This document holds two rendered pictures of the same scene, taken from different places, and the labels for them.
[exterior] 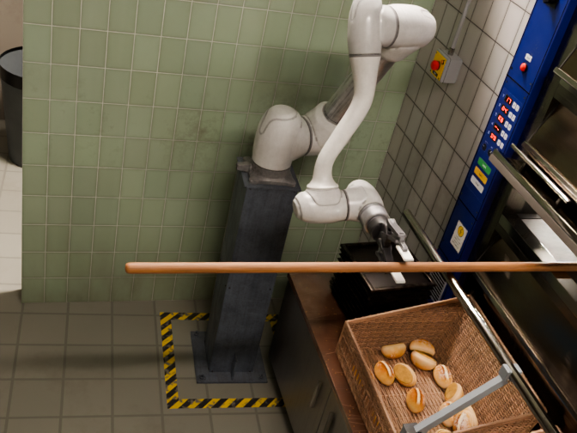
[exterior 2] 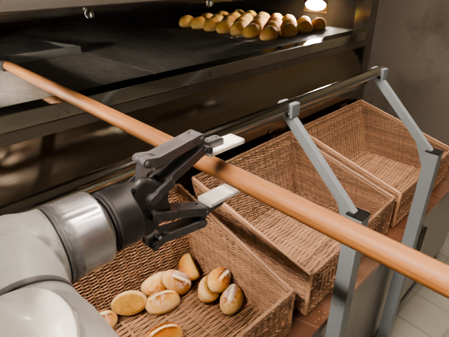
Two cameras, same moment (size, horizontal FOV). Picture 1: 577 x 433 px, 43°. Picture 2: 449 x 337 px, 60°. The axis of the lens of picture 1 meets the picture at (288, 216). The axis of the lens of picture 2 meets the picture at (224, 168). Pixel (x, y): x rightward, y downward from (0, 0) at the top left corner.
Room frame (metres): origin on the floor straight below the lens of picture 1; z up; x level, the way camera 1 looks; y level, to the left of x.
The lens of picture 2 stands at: (1.96, 0.12, 1.47)
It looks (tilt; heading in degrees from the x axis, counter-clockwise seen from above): 28 degrees down; 248
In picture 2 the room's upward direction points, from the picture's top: straight up
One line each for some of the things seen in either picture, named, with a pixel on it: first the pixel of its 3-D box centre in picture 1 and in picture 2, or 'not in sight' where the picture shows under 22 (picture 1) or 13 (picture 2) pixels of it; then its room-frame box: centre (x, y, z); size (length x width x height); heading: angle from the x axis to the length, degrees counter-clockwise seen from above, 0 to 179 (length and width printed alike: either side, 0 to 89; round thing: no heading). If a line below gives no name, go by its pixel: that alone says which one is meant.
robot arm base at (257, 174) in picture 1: (264, 166); not in sight; (2.44, 0.13, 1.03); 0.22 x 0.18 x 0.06; 109
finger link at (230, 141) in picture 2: (404, 253); (220, 144); (1.77, -0.35, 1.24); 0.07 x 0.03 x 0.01; 22
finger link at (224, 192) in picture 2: (396, 274); (220, 193); (1.77, -0.35, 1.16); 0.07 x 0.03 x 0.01; 22
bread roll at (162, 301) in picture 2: (449, 412); (162, 299); (1.81, -0.69, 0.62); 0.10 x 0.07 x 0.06; 1
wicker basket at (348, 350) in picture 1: (432, 378); (153, 300); (1.85, -0.61, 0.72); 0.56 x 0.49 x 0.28; 22
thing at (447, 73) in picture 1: (446, 66); not in sight; (2.79, -0.46, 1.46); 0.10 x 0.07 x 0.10; 23
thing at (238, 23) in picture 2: not in sight; (252, 21); (1.06, -1.71, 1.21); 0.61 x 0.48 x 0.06; 113
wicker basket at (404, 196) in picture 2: not in sight; (374, 154); (0.75, -1.07, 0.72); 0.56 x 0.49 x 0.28; 23
